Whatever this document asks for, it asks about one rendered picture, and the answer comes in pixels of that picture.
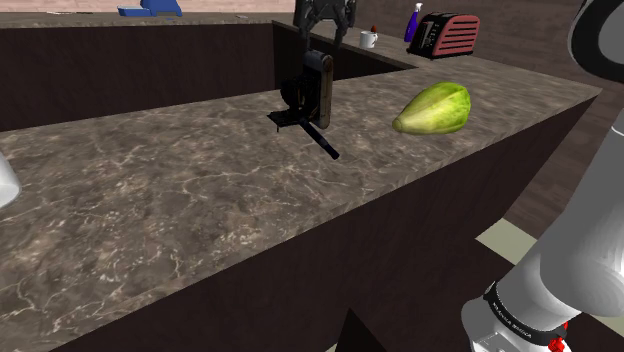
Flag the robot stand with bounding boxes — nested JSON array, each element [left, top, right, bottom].
[[335, 237, 624, 352]]

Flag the green oval fruit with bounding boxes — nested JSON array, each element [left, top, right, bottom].
[[391, 81, 473, 137]]

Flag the black folding camera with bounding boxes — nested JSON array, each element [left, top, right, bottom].
[[266, 49, 341, 162]]

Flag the white rounded object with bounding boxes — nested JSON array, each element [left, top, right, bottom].
[[0, 151, 23, 210]]

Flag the blue spray bottle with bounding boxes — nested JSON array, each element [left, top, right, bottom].
[[403, 2, 424, 44]]

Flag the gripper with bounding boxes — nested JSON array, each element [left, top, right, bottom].
[[293, 0, 358, 53]]

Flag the blue blocky object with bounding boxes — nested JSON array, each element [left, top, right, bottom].
[[116, 0, 184, 18]]

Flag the red and black toaster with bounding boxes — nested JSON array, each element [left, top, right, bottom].
[[406, 11, 482, 61]]

